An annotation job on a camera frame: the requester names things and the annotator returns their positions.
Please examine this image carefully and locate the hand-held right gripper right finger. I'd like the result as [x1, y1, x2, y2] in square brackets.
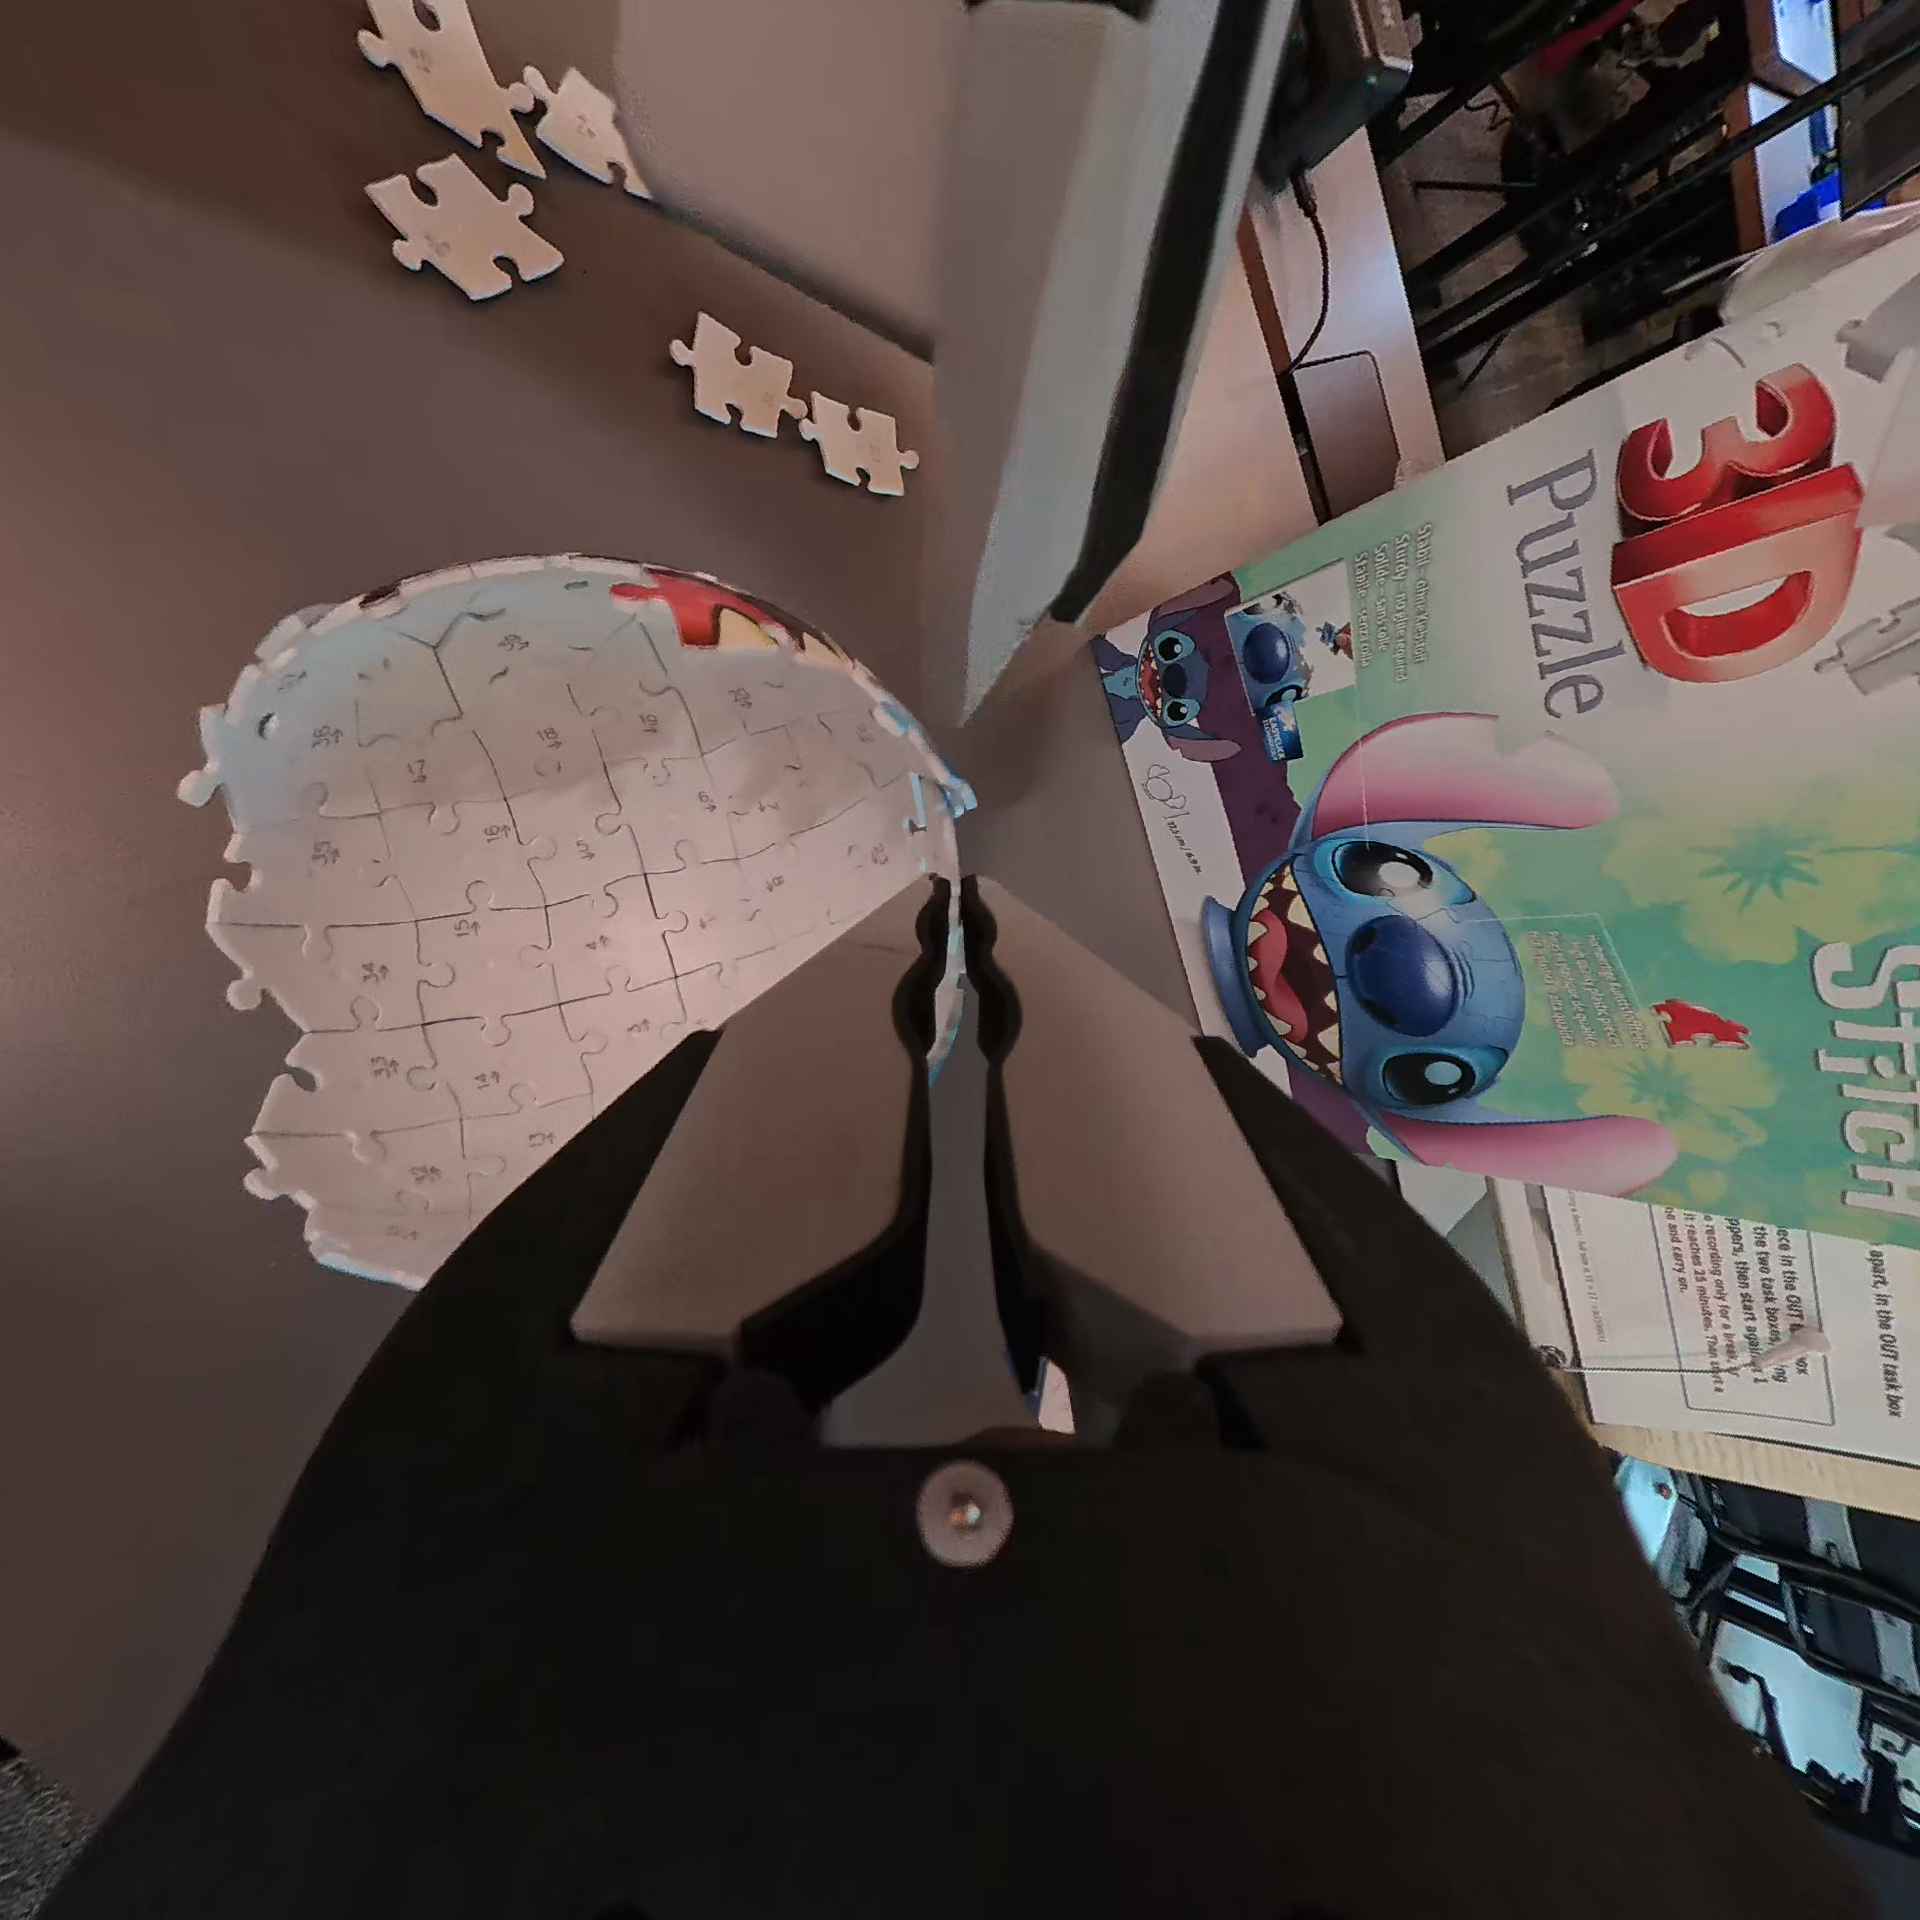
[959, 873, 1346, 1444]

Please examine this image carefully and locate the cartoon print puzzle box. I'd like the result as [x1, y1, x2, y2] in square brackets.
[1093, 225, 1920, 1254]

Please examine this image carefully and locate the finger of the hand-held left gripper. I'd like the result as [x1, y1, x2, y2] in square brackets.
[621, 0, 1300, 725]

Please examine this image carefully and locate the light wooden desk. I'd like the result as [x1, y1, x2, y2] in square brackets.
[1237, 141, 1450, 530]

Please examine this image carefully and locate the white puzzle piece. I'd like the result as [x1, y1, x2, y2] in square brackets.
[670, 310, 814, 441]
[798, 394, 922, 500]
[364, 154, 566, 305]
[521, 67, 655, 202]
[356, 0, 540, 154]

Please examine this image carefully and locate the puzzle ball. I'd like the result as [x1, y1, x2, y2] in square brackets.
[177, 555, 980, 1289]

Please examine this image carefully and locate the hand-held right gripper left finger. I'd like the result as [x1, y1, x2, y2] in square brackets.
[569, 873, 959, 1420]

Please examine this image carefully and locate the printed white paper sheet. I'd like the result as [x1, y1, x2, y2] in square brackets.
[1485, 1177, 1920, 1479]

